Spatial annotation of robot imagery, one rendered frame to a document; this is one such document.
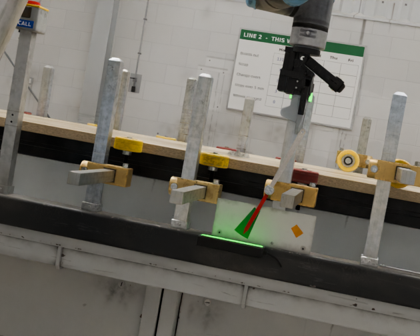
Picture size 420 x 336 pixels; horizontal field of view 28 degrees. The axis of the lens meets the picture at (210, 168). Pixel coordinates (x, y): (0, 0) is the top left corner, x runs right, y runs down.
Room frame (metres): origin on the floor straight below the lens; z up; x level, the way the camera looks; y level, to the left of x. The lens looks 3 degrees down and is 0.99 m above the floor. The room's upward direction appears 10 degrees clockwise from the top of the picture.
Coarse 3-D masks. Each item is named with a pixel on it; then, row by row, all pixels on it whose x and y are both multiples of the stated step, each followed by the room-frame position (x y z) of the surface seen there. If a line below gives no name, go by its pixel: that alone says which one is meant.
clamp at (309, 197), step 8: (280, 184) 2.14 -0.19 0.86; (288, 184) 2.14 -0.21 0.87; (296, 184) 2.16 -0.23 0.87; (264, 192) 2.15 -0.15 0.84; (280, 192) 2.14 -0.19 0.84; (304, 192) 2.13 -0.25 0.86; (312, 192) 2.13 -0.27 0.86; (280, 200) 2.14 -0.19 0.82; (304, 200) 2.13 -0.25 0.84; (312, 200) 2.13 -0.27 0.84
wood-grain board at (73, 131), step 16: (0, 112) 2.90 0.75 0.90; (32, 128) 2.45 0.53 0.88; (48, 128) 2.44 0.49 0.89; (64, 128) 2.43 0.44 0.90; (80, 128) 2.68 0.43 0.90; (96, 128) 2.99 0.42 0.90; (112, 144) 2.41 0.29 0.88; (144, 144) 2.39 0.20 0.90; (160, 144) 2.50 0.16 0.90; (176, 144) 2.76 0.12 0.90; (240, 160) 2.34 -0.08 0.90; (256, 160) 2.56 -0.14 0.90; (272, 160) 2.84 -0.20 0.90; (320, 176) 2.30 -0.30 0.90; (336, 176) 2.39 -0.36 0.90; (352, 176) 2.63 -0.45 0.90; (368, 192) 2.28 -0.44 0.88; (400, 192) 2.26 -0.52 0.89; (416, 192) 2.26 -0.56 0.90
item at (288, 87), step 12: (288, 48) 2.08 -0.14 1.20; (300, 48) 2.06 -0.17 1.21; (288, 60) 2.10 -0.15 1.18; (300, 60) 2.08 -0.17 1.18; (288, 72) 2.06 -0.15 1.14; (300, 72) 2.06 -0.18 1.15; (312, 72) 2.07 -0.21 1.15; (288, 84) 2.07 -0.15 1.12; (300, 84) 2.06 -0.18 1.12; (312, 84) 2.09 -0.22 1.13
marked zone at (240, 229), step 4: (252, 212) 2.15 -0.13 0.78; (248, 216) 2.16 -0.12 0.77; (256, 216) 2.15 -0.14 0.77; (244, 220) 2.16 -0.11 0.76; (248, 220) 2.16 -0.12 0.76; (240, 224) 2.16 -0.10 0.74; (244, 224) 2.16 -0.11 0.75; (252, 224) 2.15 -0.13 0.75; (236, 228) 2.16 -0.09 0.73; (240, 228) 2.16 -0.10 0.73; (244, 228) 2.16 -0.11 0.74; (252, 228) 2.15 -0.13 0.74; (240, 232) 2.16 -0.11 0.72; (248, 232) 2.15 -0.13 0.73; (244, 236) 2.16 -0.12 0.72; (248, 236) 2.15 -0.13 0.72
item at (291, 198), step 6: (288, 192) 1.95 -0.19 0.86; (294, 192) 1.98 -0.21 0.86; (300, 192) 2.03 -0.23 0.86; (282, 198) 1.87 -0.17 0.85; (288, 198) 1.87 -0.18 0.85; (294, 198) 1.86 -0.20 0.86; (300, 198) 2.07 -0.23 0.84; (282, 204) 1.87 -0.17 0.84; (288, 204) 1.87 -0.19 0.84; (294, 204) 1.89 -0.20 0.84
